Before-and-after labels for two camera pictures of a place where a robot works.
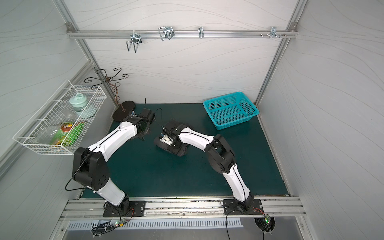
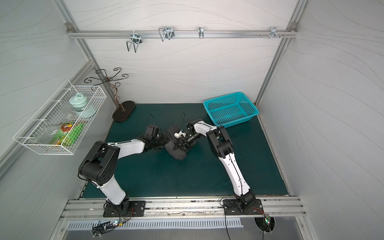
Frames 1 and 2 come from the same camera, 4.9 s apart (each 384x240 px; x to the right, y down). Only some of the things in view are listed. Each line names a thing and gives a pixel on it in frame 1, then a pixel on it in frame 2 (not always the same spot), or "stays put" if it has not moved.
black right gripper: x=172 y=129 → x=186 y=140
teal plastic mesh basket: x=233 y=111 stays put
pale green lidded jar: x=79 y=102 stays put
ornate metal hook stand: x=111 y=80 stays put
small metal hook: x=201 y=32 stays put
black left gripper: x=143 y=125 → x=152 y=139
